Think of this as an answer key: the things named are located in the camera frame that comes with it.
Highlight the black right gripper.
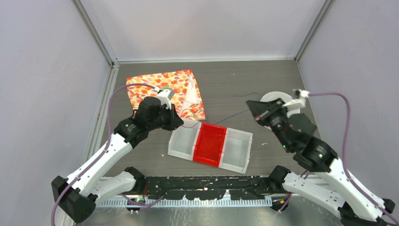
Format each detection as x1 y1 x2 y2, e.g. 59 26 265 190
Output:
245 97 292 150

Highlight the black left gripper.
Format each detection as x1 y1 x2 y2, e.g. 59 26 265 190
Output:
147 103 183 131

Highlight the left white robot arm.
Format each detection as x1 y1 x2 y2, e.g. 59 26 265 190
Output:
51 97 184 224

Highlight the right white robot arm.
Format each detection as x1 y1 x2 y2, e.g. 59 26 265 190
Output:
246 97 395 226

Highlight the left white plastic bin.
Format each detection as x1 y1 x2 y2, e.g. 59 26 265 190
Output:
168 119 201 161

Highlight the white plastic bin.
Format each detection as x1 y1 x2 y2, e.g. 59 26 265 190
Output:
218 128 253 174
168 119 201 161

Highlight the floral orange cloth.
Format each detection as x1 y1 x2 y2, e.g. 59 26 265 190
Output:
126 69 207 121

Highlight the red plastic bin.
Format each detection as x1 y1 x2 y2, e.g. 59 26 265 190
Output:
193 123 227 167

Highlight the right white plastic bin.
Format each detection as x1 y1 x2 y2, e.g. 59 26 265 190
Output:
218 128 253 174

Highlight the white perforated cable spool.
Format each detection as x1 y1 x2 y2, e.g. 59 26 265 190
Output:
261 91 306 118

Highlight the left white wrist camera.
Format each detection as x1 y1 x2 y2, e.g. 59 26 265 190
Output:
156 88 175 110

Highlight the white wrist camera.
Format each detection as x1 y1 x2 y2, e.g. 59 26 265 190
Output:
283 89 310 111
156 88 175 110

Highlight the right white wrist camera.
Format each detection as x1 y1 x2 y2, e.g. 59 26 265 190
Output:
283 89 310 111

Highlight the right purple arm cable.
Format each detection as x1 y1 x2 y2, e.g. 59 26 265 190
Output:
308 92 399 225

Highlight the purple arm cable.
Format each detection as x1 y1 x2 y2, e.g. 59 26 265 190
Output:
50 83 158 226
308 92 399 225

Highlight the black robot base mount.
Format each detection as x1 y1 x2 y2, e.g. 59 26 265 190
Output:
124 176 286 201

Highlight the slotted white cable duct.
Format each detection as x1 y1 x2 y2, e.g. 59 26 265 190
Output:
97 196 272 208

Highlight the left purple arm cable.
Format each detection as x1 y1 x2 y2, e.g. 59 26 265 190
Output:
50 83 158 226

